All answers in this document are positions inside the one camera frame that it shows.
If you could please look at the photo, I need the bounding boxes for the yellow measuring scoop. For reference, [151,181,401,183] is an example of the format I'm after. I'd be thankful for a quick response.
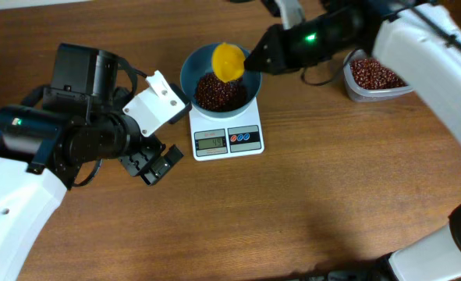
[211,43,246,83]

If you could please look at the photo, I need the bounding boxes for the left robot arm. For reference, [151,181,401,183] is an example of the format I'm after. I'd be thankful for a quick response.
[0,44,191,280]

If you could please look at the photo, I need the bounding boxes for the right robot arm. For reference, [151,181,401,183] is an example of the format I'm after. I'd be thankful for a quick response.
[244,0,461,280]

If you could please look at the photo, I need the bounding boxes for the red beans in bowl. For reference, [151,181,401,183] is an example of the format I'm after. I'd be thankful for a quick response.
[194,73,247,112]

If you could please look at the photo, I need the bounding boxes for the white digital kitchen scale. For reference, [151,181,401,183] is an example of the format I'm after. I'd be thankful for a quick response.
[190,98,264,162]

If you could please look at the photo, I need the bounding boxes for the teal plastic bowl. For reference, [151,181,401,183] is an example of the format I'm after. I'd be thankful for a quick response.
[180,43,263,119]

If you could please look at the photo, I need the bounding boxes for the red beans in container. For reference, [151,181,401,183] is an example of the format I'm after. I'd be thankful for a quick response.
[349,59,407,90]

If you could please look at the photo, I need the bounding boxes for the clear plastic bean container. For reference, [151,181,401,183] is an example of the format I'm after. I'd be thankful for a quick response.
[343,50,413,102]

